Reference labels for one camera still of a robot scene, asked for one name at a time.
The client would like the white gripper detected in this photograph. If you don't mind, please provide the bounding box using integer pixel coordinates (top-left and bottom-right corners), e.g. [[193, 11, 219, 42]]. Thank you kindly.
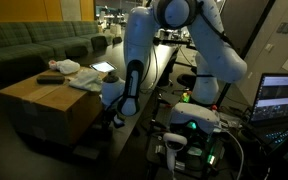
[[100, 109, 125, 140]]

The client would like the black block front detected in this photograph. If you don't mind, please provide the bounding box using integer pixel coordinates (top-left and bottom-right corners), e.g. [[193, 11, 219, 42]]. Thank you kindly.
[[73, 146, 99, 160]]

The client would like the black block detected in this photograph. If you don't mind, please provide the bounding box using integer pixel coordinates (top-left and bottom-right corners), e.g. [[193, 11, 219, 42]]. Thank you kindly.
[[37, 75, 65, 84], [73, 146, 99, 160]]

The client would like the white towel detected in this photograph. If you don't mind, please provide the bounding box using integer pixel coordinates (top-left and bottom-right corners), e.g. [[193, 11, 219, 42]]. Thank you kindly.
[[69, 70, 102, 92]]

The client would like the white plastic bag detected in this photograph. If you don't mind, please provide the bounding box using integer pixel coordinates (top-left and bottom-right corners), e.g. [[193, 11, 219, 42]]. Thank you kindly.
[[48, 59, 80, 75]]

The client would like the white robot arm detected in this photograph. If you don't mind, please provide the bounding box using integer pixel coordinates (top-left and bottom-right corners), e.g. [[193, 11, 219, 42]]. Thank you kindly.
[[102, 0, 247, 134]]

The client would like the cardboard box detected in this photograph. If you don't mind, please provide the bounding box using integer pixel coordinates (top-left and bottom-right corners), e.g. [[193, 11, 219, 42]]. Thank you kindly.
[[0, 67, 105, 146]]

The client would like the white VR controller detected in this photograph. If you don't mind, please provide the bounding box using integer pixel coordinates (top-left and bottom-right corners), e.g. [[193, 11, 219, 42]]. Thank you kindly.
[[163, 133, 187, 171]]

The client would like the white tablet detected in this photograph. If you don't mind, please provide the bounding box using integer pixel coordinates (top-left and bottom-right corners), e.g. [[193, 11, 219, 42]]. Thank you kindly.
[[90, 61, 116, 73]]

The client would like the white VR headset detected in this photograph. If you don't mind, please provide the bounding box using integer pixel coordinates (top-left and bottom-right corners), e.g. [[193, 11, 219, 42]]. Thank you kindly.
[[169, 103, 219, 134]]

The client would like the green plaid sofa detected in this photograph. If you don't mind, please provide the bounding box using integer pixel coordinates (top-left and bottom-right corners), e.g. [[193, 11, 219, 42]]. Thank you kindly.
[[0, 20, 113, 88]]

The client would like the open laptop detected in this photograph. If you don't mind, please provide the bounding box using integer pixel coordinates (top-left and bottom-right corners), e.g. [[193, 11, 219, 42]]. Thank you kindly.
[[248, 73, 288, 149]]

